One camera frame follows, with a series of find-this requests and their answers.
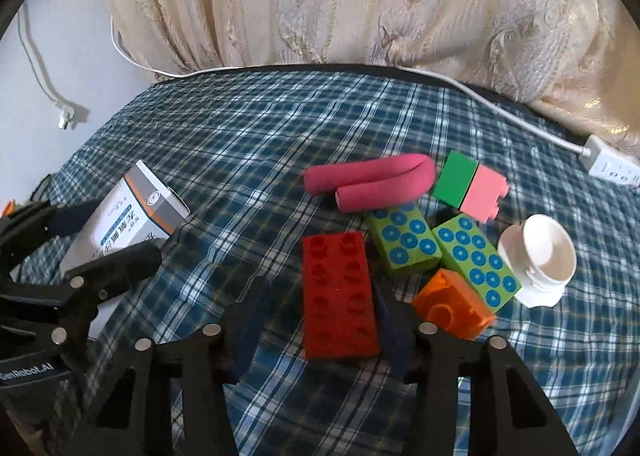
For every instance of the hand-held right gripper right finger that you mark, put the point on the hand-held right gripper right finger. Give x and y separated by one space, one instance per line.
395 331

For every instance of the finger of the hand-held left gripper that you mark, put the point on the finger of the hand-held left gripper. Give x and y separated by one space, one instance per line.
125 263
70 221

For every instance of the pink foam roller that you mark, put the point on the pink foam roller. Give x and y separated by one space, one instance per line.
370 171

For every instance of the white medicine box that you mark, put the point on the white medicine box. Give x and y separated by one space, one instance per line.
130 206

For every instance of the white plastic cup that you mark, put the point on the white plastic cup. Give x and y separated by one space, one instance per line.
540 246

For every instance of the red toy building block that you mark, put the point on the red toy building block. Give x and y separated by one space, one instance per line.
340 296

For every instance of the green and pink toy block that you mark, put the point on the green and pink toy block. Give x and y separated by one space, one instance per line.
475 186

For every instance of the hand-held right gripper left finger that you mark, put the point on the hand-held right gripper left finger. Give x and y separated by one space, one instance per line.
250 316

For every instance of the green block with blue dots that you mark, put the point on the green block with blue dots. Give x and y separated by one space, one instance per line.
405 241
475 261

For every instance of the orange toy building block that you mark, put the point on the orange toy building block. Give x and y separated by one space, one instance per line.
450 301

